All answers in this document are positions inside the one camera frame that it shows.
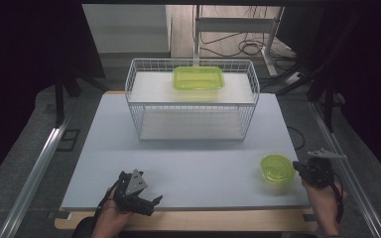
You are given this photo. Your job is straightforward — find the black floor cables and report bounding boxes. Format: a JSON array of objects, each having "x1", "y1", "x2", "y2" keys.
[{"x1": 199, "y1": 5, "x2": 300, "y2": 61}]

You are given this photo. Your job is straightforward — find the black gripper strap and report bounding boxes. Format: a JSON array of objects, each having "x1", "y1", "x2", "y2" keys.
[
  {"x1": 94, "y1": 179, "x2": 124, "y2": 219},
  {"x1": 330, "y1": 180, "x2": 346, "y2": 225}
]

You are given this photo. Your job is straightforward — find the dark curtain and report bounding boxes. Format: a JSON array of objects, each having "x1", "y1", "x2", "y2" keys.
[
  {"x1": 277, "y1": 0, "x2": 381, "y2": 189},
  {"x1": 0, "y1": 0, "x2": 106, "y2": 192}
]

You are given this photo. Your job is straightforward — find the aluminium rail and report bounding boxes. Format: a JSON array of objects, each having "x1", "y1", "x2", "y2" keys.
[
  {"x1": 0, "y1": 125, "x2": 71, "y2": 238},
  {"x1": 309, "y1": 100, "x2": 381, "y2": 238}
]

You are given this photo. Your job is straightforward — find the person's left hand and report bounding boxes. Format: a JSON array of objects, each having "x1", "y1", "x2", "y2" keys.
[{"x1": 90, "y1": 197, "x2": 134, "y2": 234}]

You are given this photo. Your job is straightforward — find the thin black cable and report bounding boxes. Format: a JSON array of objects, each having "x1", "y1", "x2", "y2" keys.
[{"x1": 287, "y1": 126, "x2": 308, "y2": 152}]

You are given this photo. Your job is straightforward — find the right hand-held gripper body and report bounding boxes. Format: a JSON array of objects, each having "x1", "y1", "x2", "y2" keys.
[{"x1": 300, "y1": 148, "x2": 348, "y2": 190}]

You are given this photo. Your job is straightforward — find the grey cabinet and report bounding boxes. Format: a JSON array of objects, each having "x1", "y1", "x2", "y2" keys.
[{"x1": 81, "y1": 4, "x2": 173, "y2": 55}]

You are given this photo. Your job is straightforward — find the black stand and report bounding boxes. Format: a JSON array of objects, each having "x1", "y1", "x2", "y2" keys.
[
  {"x1": 275, "y1": 9, "x2": 365, "y2": 134},
  {"x1": 53, "y1": 68, "x2": 110, "y2": 129}
]

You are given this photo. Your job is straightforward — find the white wire rack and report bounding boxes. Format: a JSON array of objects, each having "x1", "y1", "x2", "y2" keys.
[{"x1": 124, "y1": 58, "x2": 261, "y2": 143}]

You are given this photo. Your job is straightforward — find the round green lidded container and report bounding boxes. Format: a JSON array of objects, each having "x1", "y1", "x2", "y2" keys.
[{"x1": 259, "y1": 153, "x2": 297, "y2": 186}]

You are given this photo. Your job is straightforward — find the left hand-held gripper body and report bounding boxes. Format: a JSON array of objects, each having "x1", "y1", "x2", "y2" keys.
[{"x1": 113, "y1": 169, "x2": 156, "y2": 216}]

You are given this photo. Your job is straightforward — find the rectangular green lidded container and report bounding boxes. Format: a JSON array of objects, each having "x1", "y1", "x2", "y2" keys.
[{"x1": 172, "y1": 65, "x2": 226, "y2": 91}]

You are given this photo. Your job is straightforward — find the white metal stand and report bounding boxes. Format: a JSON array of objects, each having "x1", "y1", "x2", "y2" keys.
[{"x1": 192, "y1": 4, "x2": 286, "y2": 77}]

